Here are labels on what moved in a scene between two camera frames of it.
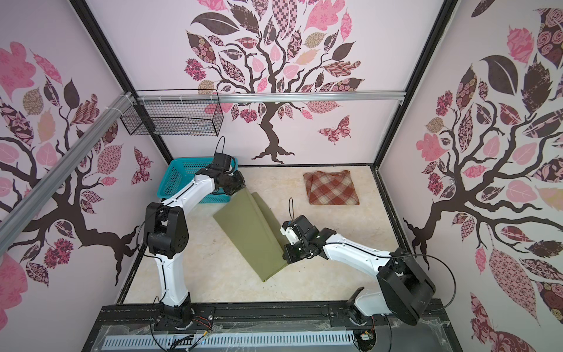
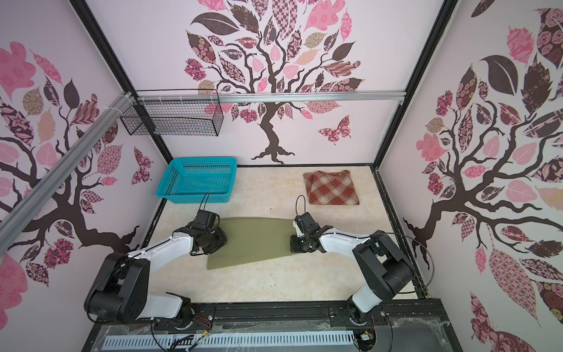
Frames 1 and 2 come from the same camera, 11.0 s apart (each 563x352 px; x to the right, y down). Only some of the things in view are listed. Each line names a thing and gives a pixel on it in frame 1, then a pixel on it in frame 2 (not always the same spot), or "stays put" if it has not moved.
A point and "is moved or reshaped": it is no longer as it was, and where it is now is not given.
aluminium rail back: (280, 97) stays put
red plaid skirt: (330, 188) stays put
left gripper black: (239, 182) → (222, 241)
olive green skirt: (250, 222) is moved or reshaped
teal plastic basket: (180, 173) stays put
